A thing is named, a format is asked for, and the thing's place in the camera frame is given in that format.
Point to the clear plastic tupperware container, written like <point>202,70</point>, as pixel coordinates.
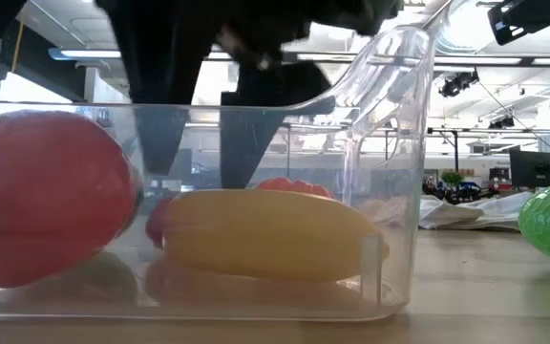
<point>389,143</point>

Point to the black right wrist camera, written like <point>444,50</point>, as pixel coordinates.
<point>506,24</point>

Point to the black computer monitor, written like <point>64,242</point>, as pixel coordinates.
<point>535,169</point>

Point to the small red toy strawberry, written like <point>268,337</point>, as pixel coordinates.
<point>156,224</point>

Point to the orange toy pumpkin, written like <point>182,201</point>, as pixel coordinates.
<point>294,186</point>

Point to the black ceiling camera rig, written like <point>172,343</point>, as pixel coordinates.
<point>456,85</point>

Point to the yellow toy banana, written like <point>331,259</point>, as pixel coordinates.
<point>265,234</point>

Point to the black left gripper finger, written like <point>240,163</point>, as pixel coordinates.
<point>160,124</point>
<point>241,134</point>

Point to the red toy apple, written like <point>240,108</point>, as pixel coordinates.
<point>41,200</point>

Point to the green background plant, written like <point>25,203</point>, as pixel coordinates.
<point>452,178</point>

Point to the silver air duct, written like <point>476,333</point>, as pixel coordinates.
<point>451,40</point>

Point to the white checked cloth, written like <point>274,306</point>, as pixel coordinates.
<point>494,215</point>

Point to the long ceiling light bar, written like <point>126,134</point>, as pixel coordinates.
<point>93,53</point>

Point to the black pole frame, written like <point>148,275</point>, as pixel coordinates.
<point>456,148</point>

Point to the green striped toy watermelon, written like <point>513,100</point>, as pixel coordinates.
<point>110,272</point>

